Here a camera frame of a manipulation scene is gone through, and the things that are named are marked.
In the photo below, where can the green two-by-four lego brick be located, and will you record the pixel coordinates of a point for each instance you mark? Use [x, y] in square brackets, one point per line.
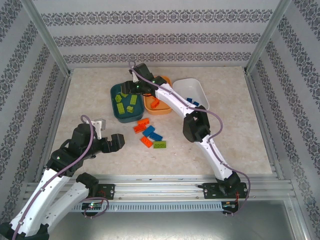
[120, 108]
[133, 99]
[160, 145]

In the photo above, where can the orange two-by-four lego brick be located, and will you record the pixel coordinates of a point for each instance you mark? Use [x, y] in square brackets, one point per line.
[139, 128]
[153, 105]
[144, 121]
[146, 142]

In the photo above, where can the blue two-by-four lego brick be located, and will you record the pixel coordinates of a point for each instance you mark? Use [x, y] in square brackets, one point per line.
[149, 130]
[156, 136]

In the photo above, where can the small blue lego brick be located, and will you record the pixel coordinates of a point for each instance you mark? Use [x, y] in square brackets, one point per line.
[190, 100]

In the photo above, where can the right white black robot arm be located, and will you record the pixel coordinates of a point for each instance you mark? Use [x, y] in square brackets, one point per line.
[175, 100]

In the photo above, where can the teal plastic container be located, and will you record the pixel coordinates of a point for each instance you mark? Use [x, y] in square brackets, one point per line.
[125, 118]

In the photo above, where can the orange plastic container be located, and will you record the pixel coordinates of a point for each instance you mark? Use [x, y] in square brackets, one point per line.
[162, 111]

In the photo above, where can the white plastic container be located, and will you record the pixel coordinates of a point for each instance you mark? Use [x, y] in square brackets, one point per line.
[190, 87]

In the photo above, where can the small circuit board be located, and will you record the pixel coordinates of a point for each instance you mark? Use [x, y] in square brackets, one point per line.
[228, 204]
[92, 205]

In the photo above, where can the grey metal panel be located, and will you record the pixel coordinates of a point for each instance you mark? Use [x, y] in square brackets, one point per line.
[162, 227]

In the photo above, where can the aluminium side rail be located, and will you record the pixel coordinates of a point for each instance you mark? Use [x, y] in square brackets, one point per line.
[59, 110]
[265, 125]

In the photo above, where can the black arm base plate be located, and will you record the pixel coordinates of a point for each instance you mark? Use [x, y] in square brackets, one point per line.
[208, 191]
[108, 191]

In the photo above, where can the long aluminium base rail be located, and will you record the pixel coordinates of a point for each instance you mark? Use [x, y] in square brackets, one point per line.
[155, 186]

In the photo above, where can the aluminium frame post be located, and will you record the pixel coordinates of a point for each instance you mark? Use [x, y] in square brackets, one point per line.
[45, 32]
[268, 32]

